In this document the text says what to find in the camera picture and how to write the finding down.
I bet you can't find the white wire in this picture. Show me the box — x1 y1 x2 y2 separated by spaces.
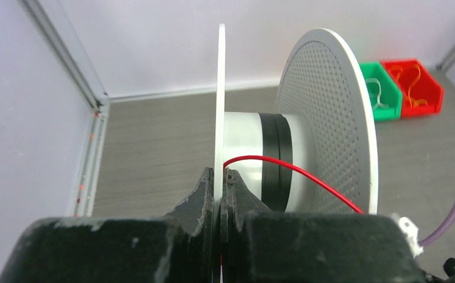
366 77 390 110

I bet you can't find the orange wire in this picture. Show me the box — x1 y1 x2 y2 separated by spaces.
389 63 429 108

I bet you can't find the green bin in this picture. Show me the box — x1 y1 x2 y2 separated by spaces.
359 61 402 121

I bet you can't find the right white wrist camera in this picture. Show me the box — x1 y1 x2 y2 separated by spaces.
390 213 424 258

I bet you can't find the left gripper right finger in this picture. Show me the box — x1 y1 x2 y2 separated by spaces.
220 169 274 282

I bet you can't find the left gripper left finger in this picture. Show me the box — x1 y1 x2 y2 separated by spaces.
166 167 214 282

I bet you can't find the left aluminium frame post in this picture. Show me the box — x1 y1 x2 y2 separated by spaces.
18 0 112 110

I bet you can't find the grey cable spool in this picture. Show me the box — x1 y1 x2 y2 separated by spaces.
214 25 379 215

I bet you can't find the red bin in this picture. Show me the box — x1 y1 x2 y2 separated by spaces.
381 58 444 119

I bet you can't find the red wire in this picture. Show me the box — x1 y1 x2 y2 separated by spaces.
211 155 365 283

